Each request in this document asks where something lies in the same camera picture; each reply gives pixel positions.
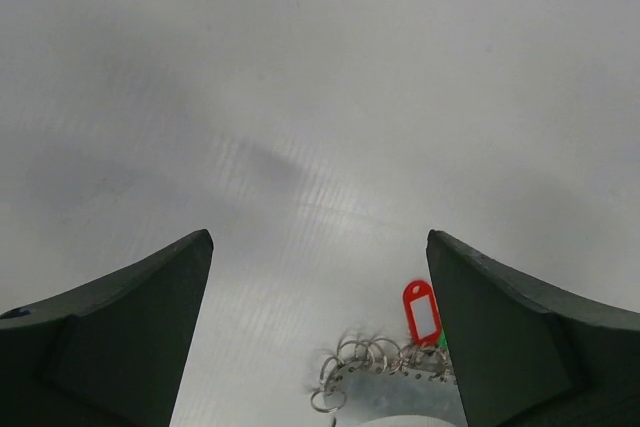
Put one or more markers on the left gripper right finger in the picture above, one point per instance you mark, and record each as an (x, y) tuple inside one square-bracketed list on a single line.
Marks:
[(528, 353)]

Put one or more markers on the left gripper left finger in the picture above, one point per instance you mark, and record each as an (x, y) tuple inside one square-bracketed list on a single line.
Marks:
[(111, 352)]

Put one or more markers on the green key tag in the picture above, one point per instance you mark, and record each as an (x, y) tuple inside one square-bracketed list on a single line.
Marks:
[(441, 341)]

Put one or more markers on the red key tag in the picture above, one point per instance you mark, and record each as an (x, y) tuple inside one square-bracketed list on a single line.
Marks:
[(422, 313)]

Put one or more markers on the metal key holder red handle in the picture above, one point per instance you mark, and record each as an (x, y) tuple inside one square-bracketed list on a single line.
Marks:
[(369, 378)]

